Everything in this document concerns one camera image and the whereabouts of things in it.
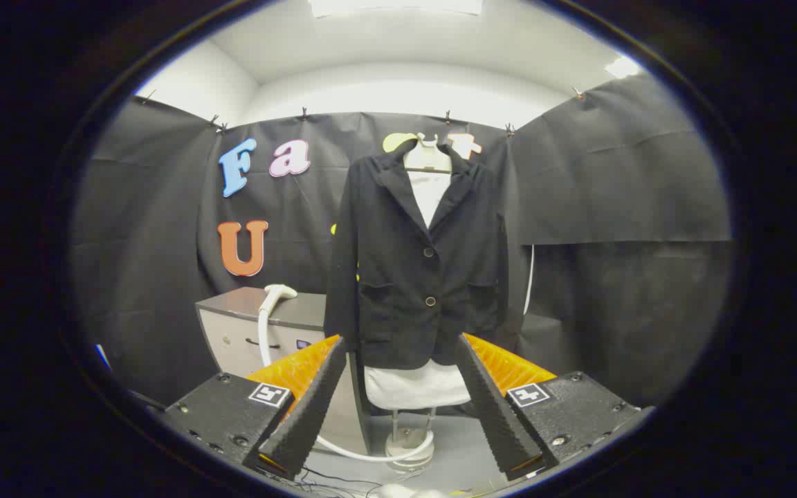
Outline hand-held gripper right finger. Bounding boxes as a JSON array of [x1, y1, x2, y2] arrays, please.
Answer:
[[455, 333, 654, 483]]

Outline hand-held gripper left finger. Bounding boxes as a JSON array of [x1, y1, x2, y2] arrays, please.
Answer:
[[163, 334, 348, 480]]

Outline white garment steamer hose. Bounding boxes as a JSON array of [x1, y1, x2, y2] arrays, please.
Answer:
[[258, 304, 435, 463]]

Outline white garment steamer head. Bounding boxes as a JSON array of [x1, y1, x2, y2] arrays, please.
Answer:
[[262, 284, 298, 317]]

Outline black suit jacket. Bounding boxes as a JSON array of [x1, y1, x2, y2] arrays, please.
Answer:
[[324, 138, 510, 370]]

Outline white padded garment form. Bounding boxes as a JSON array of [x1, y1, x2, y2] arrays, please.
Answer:
[[364, 171, 473, 411]]

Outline metal garment stand base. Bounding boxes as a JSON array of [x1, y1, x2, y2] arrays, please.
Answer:
[[385, 408, 435, 474]]

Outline white plastic clothes hanger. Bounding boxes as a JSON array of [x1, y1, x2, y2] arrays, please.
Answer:
[[403, 133, 455, 174]]

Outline grey cabinet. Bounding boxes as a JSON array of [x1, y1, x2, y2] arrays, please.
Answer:
[[196, 287, 372, 455]]

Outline black backdrop cloth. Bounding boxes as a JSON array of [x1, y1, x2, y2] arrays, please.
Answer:
[[70, 73, 735, 410]]

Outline small ceiling light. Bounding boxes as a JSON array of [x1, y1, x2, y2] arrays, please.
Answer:
[[605, 57, 642, 80]]

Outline rectangular ceiling light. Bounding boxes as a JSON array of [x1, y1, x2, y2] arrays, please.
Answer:
[[309, 0, 484, 18]]

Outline black floor cables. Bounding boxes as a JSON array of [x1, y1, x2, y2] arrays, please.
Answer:
[[293, 467, 387, 497]]

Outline white hanging cord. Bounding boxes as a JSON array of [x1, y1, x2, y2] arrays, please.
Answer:
[[523, 244, 535, 316]]

